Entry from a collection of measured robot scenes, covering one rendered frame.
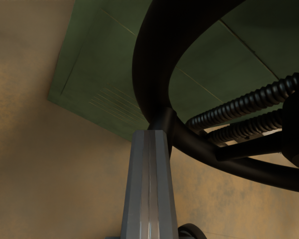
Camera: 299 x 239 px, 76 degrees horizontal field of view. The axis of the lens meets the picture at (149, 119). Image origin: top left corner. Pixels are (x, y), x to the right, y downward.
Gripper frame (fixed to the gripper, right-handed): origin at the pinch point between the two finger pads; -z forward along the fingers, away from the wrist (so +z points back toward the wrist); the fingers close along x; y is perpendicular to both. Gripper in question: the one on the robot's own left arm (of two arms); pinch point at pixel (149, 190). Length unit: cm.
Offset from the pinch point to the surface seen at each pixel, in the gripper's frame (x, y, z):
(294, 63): 22.1, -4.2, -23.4
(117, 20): -5.3, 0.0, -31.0
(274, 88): 12.8, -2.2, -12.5
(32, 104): -46, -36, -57
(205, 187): 34, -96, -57
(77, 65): -18.2, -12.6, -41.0
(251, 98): 11.6, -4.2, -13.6
